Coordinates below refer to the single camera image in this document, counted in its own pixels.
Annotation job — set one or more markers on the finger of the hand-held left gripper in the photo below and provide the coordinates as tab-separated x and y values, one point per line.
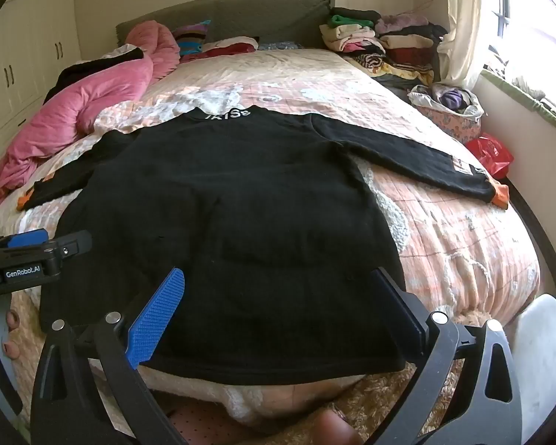
74	243
25	239

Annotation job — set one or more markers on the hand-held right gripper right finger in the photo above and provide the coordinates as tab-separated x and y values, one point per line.
401	310

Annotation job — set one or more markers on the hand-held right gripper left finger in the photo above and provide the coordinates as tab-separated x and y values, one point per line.
160	315

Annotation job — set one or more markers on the black sweater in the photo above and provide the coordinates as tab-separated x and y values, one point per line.
222	222

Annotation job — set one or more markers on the pile of folded clothes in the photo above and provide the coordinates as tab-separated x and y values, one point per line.
389	51

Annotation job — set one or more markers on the person's left hand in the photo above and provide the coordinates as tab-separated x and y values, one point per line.
12	320

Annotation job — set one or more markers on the peach floral bedspread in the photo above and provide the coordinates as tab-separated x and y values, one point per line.
445	250

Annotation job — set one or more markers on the plush fuzzy robe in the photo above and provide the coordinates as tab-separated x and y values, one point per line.
375	398

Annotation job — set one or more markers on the pink comforter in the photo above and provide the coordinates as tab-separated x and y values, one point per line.
74	111

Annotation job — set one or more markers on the person's leg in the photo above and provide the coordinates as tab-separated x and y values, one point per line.
315	422

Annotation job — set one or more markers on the black cloth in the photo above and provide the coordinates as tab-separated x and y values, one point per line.
88	72

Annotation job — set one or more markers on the red plastic bag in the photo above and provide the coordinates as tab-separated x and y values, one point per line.
491	153

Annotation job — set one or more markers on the floral fabric basket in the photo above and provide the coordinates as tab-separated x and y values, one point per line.
449	123

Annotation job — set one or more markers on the cream wardrobe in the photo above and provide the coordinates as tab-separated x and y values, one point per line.
28	41

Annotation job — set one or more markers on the purple cloth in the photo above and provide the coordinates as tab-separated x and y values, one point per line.
451	99

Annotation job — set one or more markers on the striped pillow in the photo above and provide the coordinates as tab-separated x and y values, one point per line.
192	39

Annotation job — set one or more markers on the green windowsill mat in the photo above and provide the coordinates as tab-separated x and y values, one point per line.
537	106

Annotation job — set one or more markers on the red and white cloth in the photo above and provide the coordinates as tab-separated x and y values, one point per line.
231	48

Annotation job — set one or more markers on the grey-green headboard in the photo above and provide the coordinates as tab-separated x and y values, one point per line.
241	18

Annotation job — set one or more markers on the cream curtain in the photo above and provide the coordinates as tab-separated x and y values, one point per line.
463	23

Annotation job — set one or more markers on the window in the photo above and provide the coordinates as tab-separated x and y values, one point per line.
537	41

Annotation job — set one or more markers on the dark bed frame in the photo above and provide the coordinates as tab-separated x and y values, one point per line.
537	227

